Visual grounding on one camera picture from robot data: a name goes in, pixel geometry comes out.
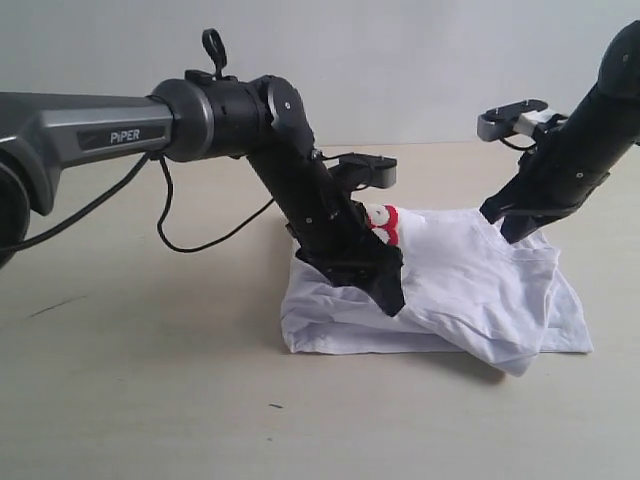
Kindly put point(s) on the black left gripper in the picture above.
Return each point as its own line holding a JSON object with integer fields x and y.
{"x": 333, "y": 237}

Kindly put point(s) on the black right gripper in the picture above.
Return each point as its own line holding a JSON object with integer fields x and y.
{"x": 553, "y": 180}

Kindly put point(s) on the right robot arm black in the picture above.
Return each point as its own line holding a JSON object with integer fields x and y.
{"x": 608, "y": 112}

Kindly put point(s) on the left wrist camera grey black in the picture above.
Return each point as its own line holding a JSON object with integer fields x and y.
{"x": 359, "y": 171}

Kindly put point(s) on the white t-shirt red lettering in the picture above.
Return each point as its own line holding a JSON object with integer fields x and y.
{"x": 466, "y": 290}

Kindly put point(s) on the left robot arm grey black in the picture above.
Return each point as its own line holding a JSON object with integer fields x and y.
{"x": 197, "y": 117}

